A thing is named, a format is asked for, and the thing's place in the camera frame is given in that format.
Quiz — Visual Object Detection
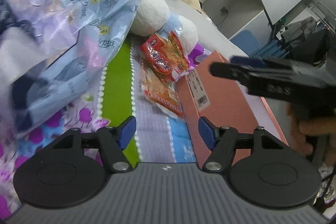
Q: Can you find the red peanut snack bag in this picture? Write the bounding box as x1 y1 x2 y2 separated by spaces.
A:
141 32 189 83

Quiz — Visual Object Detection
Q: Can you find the blue curtain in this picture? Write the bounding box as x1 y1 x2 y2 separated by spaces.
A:
251 39 291 59

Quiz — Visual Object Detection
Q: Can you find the hanging black coat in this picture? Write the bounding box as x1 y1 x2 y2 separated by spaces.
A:
281 16 335 65

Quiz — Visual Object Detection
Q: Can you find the pink cardboard box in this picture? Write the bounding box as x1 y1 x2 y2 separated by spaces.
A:
175 51 286 167

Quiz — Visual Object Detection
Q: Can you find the colourful floral bed sheet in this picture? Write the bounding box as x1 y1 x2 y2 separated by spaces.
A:
1 39 195 220

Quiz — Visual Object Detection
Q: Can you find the orange clear snack bag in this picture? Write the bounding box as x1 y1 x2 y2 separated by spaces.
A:
139 57 184 119

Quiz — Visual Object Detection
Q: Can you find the white blue plush toy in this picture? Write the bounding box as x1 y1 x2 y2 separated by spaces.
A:
130 0 199 55

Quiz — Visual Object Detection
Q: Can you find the blue plastic tissue bag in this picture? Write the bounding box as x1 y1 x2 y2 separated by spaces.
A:
1 0 141 135

